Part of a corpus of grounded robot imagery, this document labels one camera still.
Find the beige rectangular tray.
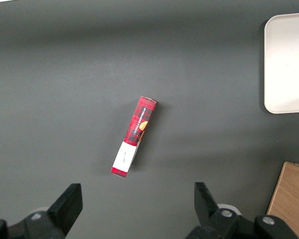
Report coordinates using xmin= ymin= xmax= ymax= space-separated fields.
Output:
xmin=264 ymin=11 xmax=299 ymax=115

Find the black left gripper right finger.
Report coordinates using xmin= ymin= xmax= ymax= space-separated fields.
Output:
xmin=186 ymin=182 xmax=299 ymax=239

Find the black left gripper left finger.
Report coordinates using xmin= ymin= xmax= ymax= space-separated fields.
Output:
xmin=0 ymin=183 xmax=84 ymax=239

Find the red plaid shortbread box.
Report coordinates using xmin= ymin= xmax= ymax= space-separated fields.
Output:
xmin=111 ymin=95 xmax=157 ymax=180

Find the wooden drawer cabinet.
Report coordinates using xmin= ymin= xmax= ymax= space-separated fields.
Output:
xmin=266 ymin=161 xmax=299 ymax=239

